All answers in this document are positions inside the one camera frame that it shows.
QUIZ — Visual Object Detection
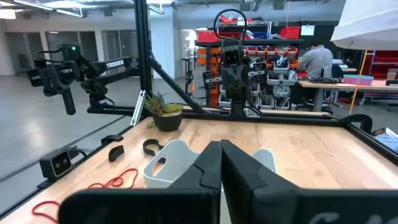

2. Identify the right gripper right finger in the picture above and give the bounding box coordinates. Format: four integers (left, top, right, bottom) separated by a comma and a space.
220, 139, 398, 224

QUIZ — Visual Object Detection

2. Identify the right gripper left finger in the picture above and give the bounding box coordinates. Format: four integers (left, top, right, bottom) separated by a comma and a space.
58, 140, 223, 224

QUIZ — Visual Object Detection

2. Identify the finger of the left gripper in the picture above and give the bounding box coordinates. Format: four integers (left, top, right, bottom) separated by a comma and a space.
221, 69, 236, 99
235, 69, 250, 99

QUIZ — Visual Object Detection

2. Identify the wide black rubber band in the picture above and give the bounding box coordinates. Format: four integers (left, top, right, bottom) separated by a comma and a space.
108, 144, 126, 163

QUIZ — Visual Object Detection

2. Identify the shelf rack with parts bins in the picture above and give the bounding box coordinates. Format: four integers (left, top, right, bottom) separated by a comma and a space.
194, 17, 305, 110

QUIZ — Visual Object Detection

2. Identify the person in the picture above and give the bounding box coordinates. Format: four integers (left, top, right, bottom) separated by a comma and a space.
297, 39, 335, 80

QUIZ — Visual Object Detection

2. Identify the potted green succulent plant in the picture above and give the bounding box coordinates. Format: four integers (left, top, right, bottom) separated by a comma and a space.
143, 90, 185, 133

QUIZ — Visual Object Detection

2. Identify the dark office chair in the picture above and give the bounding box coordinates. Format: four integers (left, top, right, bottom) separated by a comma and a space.
320, 63, 345, 80

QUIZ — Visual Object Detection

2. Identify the white LED light bar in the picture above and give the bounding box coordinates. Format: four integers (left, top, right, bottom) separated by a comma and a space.
129, 89, 147, 127

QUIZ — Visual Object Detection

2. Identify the pink and blue box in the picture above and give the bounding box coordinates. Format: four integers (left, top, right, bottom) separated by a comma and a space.
343, 73, 374, 86

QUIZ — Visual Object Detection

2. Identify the wooden office desk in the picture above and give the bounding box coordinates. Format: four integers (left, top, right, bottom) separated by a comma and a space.
297, 79, 398, 113

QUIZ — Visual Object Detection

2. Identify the red shelving unit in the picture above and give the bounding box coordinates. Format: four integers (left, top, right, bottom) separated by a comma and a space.
360, 49, 398, 80

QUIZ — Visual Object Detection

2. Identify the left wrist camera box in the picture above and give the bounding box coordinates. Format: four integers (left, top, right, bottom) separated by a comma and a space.
221, 45, 243, 67

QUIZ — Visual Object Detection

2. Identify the white plastic handled bin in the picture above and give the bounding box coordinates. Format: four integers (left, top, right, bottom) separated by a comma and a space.
143, 139, 277, 190

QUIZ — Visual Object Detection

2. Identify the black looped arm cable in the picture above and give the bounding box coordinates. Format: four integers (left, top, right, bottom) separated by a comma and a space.
213, 8, 249, 47

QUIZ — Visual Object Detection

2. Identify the black aluminium table frame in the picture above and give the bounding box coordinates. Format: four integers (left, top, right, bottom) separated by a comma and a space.
0, 0, 398, 218

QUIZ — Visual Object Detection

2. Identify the yellow hanging cord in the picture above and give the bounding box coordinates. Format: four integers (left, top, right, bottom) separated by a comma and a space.
348, 49, 368, 115

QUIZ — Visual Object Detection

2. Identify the black table-level camera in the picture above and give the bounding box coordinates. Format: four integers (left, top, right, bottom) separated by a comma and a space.
39, 148, 73, 180

